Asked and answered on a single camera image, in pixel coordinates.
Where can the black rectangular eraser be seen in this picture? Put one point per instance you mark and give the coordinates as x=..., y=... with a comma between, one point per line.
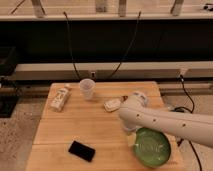
x=85, y=152

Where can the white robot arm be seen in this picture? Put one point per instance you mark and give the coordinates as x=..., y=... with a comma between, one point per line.
x=194, y=127

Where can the clear plastic cup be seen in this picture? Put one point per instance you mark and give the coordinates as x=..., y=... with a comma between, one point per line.
x=87, y=88

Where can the red-brown marker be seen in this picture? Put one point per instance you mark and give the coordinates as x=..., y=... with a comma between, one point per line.
x=124, y=98

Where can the white lying bottle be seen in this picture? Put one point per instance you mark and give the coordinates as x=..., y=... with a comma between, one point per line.
x=60, y=98

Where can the green bowl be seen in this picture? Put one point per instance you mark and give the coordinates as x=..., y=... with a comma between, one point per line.
x=152, y=148

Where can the black box at left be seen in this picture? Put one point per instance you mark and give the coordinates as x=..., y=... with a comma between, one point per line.
x=8, y=63

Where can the white wall outlet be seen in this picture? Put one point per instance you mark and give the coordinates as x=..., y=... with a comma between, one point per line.
x=93, y=74

